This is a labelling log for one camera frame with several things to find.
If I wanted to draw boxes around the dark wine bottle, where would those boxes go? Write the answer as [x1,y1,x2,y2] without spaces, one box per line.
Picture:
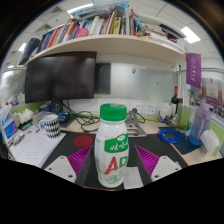
[170,85,180,116]

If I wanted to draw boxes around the coiled blue cable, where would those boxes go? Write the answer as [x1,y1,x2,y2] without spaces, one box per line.
[156,127,188,145]

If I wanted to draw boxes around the translucent purple water bottle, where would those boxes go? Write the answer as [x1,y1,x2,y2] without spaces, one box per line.
[188,101,212,147]

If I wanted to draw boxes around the white tissue pack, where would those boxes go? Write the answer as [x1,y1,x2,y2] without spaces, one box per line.
[199,128,221,158]

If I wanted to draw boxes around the purple hanging banner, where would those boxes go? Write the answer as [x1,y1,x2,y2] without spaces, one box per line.
[185,52,203,90]

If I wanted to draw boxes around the white drink bottle green cap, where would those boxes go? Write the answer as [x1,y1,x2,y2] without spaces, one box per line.
[93,103,130,189]

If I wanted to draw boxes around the black and white patterned mug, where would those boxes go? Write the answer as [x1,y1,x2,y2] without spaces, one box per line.
[38,114,62,140]

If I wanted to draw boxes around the green tissue box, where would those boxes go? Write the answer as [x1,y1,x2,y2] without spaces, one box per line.
[12,108,36,132]

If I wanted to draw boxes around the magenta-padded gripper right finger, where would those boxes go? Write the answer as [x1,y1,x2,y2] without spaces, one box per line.
[127,144,183,187]

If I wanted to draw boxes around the white wall power outlets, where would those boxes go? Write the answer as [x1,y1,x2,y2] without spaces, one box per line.
[130,101,158,115]

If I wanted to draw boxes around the black computer monitor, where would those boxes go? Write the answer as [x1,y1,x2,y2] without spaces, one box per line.
[24,50,98,114]

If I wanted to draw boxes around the grey metal laptop stand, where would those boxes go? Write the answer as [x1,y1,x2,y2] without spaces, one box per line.
[124,107,148,139]

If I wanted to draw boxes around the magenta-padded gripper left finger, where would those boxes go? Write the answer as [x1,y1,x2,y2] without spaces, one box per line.
[44,144,98,188]

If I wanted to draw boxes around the wall shelf with books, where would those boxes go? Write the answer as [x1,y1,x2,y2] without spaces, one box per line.
[17,1,188,66]

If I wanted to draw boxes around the white paper slip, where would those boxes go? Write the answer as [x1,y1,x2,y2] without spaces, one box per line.
[122,166,145,191]

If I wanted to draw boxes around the black desk mat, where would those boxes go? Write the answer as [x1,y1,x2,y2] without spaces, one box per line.
[41,130,190,191]

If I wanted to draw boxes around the black cable bundle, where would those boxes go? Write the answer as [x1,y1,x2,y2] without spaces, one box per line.
[62,99,102,134]

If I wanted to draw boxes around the flat round red coaster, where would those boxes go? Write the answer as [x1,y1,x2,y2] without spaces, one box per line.
[72,134,95,148]

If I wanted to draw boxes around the group photo poster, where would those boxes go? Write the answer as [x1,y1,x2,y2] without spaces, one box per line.
[189,77,224,118]

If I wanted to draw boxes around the blue mouse pad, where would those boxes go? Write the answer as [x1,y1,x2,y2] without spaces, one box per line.
[172,135,202,156]

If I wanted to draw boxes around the blue and white carton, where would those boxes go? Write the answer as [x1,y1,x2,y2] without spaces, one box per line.
[0,104,19,145]

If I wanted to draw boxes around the open white notebook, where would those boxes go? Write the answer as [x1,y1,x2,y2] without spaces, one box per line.
[9,129,67,169]

